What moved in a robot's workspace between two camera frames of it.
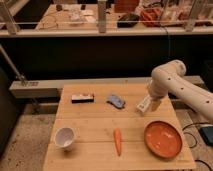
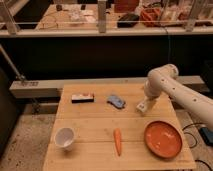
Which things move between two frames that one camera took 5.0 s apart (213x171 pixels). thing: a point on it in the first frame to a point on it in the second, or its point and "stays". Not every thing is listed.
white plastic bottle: [143, 106] stays
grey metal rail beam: [52, 88] stays
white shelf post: [102, 16] stays
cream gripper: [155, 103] to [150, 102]
